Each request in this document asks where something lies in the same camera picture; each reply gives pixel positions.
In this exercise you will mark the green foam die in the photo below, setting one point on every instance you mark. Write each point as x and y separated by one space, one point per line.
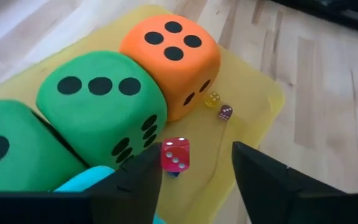
26 168
98 118

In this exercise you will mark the small yellow translucent die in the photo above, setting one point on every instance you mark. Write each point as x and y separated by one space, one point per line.
212 99

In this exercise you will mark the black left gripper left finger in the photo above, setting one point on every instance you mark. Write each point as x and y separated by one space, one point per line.
120 202

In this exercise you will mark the black metal rig frame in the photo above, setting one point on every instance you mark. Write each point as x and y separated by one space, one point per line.
353 21

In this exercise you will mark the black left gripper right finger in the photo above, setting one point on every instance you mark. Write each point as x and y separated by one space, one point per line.
291 202

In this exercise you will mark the teal foam die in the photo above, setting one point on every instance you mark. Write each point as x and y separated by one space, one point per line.
85 182

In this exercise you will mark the orange foam die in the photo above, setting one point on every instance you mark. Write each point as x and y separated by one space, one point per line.
172 77

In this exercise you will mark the small purple translucent die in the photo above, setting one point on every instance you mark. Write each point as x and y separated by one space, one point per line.
225 112

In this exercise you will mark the small red translucent die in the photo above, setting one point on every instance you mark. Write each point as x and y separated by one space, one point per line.
176 155

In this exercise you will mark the yellow translucent plastic bin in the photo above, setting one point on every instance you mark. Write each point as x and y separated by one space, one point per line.
244 93

